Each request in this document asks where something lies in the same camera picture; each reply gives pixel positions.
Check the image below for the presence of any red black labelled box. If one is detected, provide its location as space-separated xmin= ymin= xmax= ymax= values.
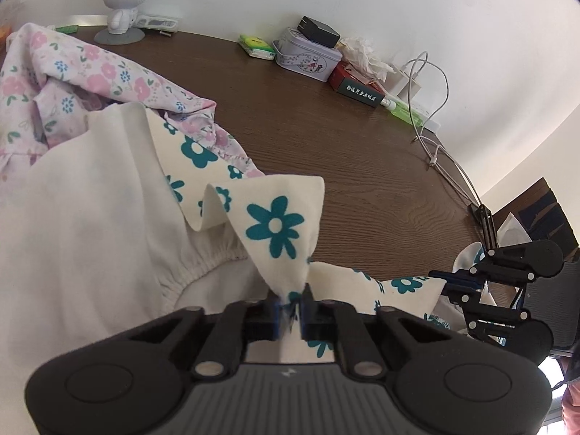
xmin=328 ymin=62 xmax=384 ymax=108

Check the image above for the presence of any white charger plug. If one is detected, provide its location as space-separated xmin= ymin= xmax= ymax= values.
xmin=384 ymin=68 xmax=409 ymax=99
xmin=403 ymin=76 xmax=422 ymax=100

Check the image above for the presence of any white charger plug left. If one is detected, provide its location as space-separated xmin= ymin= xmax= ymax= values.
xmin=384 ymin=68 xmax=409 ymax=99

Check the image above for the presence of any pink purple floral garment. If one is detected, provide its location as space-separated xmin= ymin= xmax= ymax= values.
xmin=1 ymin=24 xmax=261 ymax=194

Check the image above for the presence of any white power strip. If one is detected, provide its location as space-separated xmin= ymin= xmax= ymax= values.
xmin=397 ymin=100 xmax=440 ymax=134

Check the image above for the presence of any green tube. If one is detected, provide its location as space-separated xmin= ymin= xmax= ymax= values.
xmin=381 ymin=97 xmax=427 ymax=127

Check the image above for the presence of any white green floral garment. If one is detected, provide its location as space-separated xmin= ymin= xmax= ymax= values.
xmin=0 ymin=101 xmax=454 ymax=374

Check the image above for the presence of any black power adapter block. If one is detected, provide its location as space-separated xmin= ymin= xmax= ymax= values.
xmin=297 ymin=16 xmax=340 ymax=48

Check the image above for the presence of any crumpled white tissue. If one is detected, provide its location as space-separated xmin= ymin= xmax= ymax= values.
xmin=336 ymin=37 xmax=395 ymax=86

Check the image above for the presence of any grey decorated tin box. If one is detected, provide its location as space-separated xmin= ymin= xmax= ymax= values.
xmin=272 ymin=28 xmax=342 ymax=83

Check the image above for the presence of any small green packet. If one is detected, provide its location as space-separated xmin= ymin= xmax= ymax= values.
xmin=238 ymin=34 xmax=276 ymax=61

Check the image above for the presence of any pink jacket left sleeve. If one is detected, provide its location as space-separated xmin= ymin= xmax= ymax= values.
xmin=562 ymin=381 xmax=580 ymax=435

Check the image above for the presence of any white charger plug right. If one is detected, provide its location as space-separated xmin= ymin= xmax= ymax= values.
xmin=403 ymin=76 xmax=422 ymax=100

